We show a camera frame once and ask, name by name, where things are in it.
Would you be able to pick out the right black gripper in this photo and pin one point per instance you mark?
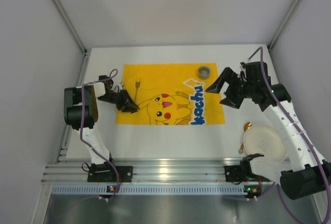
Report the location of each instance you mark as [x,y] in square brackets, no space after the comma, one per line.
[233,89]

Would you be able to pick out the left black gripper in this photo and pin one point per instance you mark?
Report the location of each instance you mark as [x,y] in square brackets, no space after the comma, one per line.
[120,100]

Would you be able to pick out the copper fork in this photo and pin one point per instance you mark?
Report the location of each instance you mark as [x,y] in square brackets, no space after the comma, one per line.
[137,85]

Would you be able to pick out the small grey cup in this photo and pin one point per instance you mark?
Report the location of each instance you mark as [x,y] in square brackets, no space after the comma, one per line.
[204,72]

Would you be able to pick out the yellow Pikachu placemat cloth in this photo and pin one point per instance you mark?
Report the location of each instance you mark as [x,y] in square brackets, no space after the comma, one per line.
[171,94]

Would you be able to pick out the copper spoon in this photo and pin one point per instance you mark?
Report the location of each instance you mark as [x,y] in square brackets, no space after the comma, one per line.
[246,127]

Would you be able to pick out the white paper plate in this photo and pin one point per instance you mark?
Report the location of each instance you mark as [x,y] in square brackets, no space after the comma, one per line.
[266,141]

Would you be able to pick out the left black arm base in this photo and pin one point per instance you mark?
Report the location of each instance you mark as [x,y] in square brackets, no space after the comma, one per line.
[104,173]

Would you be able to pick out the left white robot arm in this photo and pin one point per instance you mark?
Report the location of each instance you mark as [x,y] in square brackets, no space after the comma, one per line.
[81,113]

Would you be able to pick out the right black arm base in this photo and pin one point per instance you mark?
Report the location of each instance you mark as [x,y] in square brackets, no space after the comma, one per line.
[242,172]

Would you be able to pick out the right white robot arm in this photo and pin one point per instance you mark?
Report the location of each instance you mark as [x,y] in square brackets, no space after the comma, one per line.
[309,171]

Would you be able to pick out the aluminium mounting rail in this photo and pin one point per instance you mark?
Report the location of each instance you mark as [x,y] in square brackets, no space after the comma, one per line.
[164,171]

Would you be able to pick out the perforated grey cable duct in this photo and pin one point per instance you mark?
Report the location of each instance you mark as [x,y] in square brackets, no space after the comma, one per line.
[212,189]

